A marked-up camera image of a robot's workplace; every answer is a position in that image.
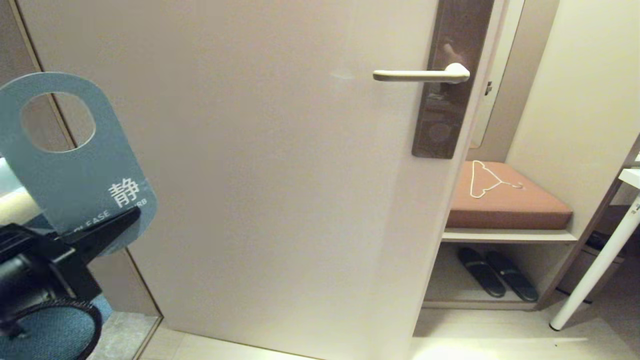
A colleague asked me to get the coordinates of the blue do-not-disturb door hanger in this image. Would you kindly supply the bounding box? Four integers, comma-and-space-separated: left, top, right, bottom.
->
0, 71, 158, 258

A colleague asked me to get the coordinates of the beige room door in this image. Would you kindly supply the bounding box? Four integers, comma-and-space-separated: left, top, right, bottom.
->
15, 0, 497, 360

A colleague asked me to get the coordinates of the brown metal lock plate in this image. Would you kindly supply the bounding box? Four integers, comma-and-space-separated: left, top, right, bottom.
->
412, 0, 496, 160

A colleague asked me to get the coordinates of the black slipper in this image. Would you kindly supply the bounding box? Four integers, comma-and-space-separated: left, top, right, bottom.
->
486, 250, 540, 303
458, 246, 507, 298

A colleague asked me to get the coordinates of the brown seat cushion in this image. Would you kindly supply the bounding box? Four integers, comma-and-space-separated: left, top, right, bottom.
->
447, 160, 574, 231

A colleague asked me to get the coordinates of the white table leg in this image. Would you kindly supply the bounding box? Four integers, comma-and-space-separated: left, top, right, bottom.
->
549, 167, 640, 332

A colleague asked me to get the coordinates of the black braided sleeve cable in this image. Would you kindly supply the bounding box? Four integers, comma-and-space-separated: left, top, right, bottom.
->
0, 299, 103, 360

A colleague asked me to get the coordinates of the brass lever door handle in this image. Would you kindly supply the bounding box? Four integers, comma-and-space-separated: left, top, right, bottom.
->
373, 62, 471, 84

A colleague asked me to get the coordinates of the white wire clothes hanger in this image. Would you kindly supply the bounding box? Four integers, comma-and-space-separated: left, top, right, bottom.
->
469, 160, 524, 200

